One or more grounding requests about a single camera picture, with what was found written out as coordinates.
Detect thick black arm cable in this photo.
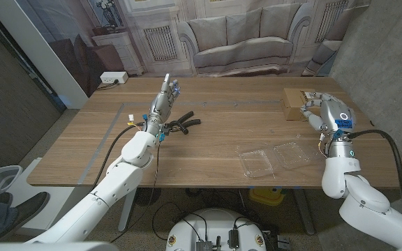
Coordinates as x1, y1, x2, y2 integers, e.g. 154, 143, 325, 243
347, 129, 402, 224
91, 124, 144, 191

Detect white robot torso base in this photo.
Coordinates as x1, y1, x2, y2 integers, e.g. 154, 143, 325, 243
165, 208, 267, 251

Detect yellow object under table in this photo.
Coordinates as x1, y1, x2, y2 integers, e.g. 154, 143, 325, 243
248, 187, 285, 206

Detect printed living room backdrop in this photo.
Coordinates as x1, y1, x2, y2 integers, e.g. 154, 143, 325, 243
14, 0, 371, 98

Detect black floor cable loop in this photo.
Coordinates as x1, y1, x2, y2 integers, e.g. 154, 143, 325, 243
151, 201, 209, 242

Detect white robot shoulder cover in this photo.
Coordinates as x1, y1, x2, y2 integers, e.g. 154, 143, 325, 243
0, 241, 120, 251

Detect white table leg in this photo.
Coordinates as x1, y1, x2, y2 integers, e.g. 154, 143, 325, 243
117, 187, 138, 233
293, 188, 316, 236

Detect black round floor disc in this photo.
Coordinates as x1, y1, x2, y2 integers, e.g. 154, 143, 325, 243
134, 187, 162, 206

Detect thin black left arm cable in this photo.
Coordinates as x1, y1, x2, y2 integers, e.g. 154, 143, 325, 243
110, 139, 162, 243

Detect black grip trainer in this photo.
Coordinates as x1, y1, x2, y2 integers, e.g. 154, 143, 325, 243
165, 110, 202, 135

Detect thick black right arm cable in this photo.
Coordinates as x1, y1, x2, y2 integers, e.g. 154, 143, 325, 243
347, 129, 402, 224

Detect brown cardboard box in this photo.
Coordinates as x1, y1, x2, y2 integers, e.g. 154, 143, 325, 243
280, 87, 322, 121

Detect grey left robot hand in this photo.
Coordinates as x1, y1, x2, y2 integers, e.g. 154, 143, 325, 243
141, 73, 181, 135

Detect black adapter on torso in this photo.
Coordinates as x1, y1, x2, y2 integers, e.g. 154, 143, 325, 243
228, 228, 240, 250

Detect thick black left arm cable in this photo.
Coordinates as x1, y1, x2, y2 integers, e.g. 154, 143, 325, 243
91, 124, 144, 191

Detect white floor platform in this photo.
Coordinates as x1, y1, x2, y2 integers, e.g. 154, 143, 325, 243
8, 157, 78, 229

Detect person leg in jeans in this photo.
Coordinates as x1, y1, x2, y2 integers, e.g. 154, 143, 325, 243
0, 190, 51, 241

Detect white power strip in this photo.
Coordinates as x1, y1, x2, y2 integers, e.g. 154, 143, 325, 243
99, 70, 129, 84

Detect clear plastic clamshell container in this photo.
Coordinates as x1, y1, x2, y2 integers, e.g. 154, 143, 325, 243
238, 140, 322, 179

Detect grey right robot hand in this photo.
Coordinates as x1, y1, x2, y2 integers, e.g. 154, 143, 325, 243
300, 92, 357, 158

